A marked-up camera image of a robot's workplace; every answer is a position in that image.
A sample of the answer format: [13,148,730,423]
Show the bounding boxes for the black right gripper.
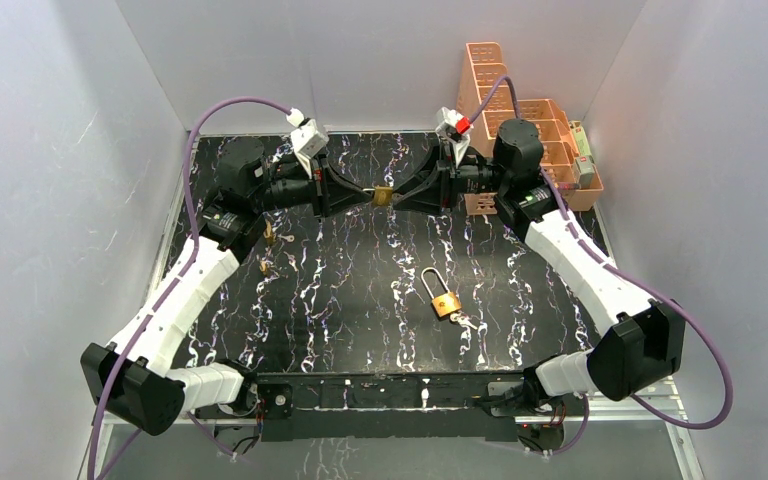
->
[391,139,509,218]

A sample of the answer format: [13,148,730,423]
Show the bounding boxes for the small brass padlock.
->
[259,260,273,277]
[371,186,394,207]

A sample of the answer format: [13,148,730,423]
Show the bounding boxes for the medium brass padlock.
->
[264,221,278,247]

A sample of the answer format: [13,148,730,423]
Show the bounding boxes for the large long-shackle brass padlock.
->
[420,267,462,320]

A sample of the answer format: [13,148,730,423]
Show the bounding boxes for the keys of large padlock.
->
[449,312,478,331]

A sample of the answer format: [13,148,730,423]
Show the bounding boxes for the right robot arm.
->
[393,117,685,414]

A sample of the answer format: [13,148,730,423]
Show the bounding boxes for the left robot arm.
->
[80,137,374,436]

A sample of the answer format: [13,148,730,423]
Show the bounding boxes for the orange plastic organizer basket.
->
[456,42,604,212]

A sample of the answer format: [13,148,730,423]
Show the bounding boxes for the small boxes in organizer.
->
[569,121,597,189]

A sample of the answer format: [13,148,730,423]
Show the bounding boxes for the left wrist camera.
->
[286,108,329,179]

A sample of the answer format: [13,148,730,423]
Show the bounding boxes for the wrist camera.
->
[286,108,329,179]
[435,107,472,163]

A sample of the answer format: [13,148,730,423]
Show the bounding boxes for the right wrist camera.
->
[435,107,472,163]

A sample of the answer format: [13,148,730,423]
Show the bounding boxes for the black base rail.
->
[195,370,591,444]

